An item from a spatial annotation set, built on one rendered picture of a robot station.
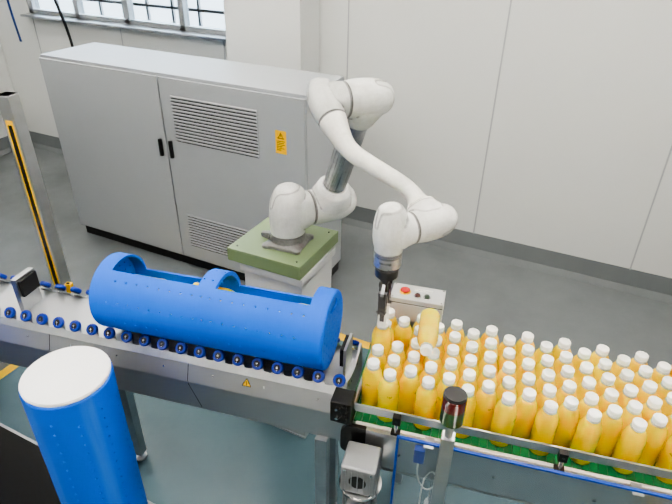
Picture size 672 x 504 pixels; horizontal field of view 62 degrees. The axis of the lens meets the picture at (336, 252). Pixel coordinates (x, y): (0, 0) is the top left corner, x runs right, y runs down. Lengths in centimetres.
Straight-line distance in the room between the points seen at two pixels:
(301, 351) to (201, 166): 224
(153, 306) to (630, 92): 320
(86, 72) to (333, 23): 179
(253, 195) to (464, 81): 170
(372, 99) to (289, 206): 61
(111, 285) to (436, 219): 116
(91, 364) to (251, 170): 194
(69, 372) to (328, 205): 118
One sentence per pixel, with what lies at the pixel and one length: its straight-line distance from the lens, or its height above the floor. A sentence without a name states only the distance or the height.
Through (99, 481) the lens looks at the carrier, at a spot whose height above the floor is 65.
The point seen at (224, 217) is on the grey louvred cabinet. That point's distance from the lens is 394.
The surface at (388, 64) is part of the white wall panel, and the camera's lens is 440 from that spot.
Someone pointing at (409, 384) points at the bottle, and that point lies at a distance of 185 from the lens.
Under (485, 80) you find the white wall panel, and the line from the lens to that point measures 421.
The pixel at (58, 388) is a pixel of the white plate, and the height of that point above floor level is 104.
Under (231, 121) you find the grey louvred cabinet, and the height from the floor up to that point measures 122.
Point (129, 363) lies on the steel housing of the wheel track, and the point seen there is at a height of 86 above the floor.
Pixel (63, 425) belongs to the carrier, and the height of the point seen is 95.
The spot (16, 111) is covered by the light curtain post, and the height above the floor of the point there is 163.
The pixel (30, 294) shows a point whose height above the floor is 98.
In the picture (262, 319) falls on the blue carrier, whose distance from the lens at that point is 188.
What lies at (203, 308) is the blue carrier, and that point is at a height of 118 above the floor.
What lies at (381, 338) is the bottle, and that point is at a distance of 193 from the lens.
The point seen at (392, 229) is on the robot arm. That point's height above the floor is 153.
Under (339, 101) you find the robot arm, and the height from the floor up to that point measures 178.
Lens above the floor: 233
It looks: 31 degrees down
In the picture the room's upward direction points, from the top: 1 degrees clockwise
